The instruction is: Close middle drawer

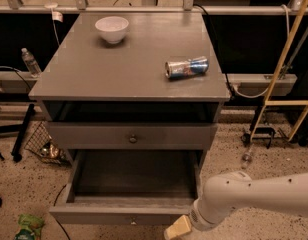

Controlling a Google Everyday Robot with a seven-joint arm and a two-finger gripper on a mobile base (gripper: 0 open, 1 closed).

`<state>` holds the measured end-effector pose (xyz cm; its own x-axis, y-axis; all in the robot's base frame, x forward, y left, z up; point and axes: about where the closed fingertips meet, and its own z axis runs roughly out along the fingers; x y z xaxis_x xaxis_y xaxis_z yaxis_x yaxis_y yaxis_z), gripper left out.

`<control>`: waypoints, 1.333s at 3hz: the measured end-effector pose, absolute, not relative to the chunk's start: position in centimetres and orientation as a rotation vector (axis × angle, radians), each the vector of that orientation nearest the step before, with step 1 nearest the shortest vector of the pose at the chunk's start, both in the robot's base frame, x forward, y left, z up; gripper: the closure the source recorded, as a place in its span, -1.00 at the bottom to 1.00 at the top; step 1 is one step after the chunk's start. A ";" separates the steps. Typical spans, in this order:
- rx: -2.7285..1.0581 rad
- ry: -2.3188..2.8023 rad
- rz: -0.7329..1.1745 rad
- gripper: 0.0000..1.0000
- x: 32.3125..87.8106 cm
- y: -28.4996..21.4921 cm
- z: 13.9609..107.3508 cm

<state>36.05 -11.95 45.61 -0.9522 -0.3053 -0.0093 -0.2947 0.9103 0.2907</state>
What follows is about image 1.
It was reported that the grey drawer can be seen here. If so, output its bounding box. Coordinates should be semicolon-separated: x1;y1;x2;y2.
50;150;202;225
47;122;217;150

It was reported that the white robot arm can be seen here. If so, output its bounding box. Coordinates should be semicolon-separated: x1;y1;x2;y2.
164;171;308;240

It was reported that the grey top drawer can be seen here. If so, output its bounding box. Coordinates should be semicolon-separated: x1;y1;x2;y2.
47;122;217;150

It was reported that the grey wooden drawer cabinet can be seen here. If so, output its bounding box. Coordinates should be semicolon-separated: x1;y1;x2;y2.
28;11;232;158

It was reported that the plastic bottle on floor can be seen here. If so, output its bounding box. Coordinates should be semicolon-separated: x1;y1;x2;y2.
241;144;253;169

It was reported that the black clamp on floor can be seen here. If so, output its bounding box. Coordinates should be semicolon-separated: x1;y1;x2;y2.
241;106;276;149

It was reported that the green snack bag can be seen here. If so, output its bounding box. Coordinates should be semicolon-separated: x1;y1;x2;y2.
13;214;45;240

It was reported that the crushed blue silver can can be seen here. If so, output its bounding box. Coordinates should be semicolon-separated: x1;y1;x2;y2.
165;56;209;79

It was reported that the black metal stand leg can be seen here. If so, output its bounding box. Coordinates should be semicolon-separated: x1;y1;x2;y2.
11;104;35;162

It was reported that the white ceramic bowl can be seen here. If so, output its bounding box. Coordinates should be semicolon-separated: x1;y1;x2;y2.
95;16;129;44

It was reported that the clear plastic water bottle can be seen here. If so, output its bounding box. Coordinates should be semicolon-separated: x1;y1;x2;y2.
21;48;42;78

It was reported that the black cable on floor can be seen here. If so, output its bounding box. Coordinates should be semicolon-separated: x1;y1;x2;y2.
53;183;72;240

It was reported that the wire mesh basket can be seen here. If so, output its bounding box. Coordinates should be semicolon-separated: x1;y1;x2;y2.
25;122;69;165

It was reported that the yellow wooden ladder frame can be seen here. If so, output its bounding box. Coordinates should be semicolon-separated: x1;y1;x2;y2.
250;0;308;141

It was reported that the white cable at right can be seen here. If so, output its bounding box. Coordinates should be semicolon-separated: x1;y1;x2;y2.
229;3;292;100

